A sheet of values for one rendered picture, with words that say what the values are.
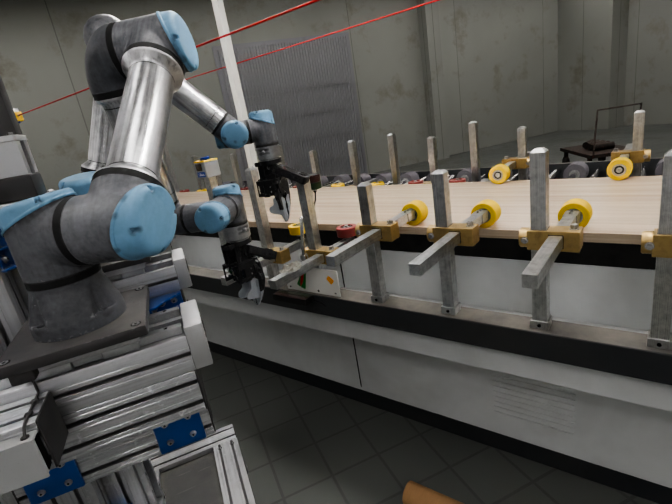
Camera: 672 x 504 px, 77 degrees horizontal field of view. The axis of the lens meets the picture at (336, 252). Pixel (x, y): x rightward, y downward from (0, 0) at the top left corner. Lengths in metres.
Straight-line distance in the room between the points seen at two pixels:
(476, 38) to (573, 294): 9.37
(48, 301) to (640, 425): 1.55
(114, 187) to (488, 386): 1.38
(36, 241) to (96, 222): 0.11
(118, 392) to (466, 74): 9.86
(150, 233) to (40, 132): 7.46
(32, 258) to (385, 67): 8.69
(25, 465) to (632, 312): 1.39
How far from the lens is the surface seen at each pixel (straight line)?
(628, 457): 1.72
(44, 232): 0.80
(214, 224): 1.07
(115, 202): 0.73
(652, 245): 1.11
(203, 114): 1.27
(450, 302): 1.31
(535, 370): 1.35
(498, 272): 1.46
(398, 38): 9.46
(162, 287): 1.33
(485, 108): 10.61
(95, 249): 0.76
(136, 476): 1.31
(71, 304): 0.83
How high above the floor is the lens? 1.32
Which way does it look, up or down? 18 degrees down
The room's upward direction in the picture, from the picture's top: 10 degrees counter-clockwise
